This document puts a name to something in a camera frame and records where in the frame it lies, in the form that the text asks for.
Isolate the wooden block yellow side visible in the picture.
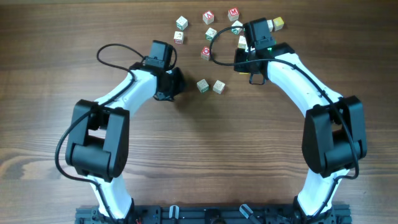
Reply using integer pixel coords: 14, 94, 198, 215
238, 35, 247, 49

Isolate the wooden block green bird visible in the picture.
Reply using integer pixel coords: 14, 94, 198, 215
197, 79, 209, 93

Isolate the wooden block green N side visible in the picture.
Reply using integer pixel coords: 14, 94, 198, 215
231, 21, 243, 35

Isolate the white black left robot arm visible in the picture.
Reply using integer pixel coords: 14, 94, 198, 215
55, 40, 185, 223

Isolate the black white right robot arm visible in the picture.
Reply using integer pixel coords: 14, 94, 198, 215
234, 18, 367, 223

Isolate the wooden block red blue side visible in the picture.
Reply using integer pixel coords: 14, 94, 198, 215
267, 20, 274, 32

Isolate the red letter Q block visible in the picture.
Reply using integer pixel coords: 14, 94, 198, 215
201, 47, 210, 60

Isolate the red letter M block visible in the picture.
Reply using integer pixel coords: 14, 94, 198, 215
228, 7, 240, 22

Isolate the wooden block teal edge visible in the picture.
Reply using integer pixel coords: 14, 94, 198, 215
176, 16, 188, 30

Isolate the red letter A block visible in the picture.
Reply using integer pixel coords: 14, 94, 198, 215
203, 11, 215, 25

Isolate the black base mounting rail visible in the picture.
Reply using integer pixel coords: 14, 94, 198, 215
75, 204, 353, 224

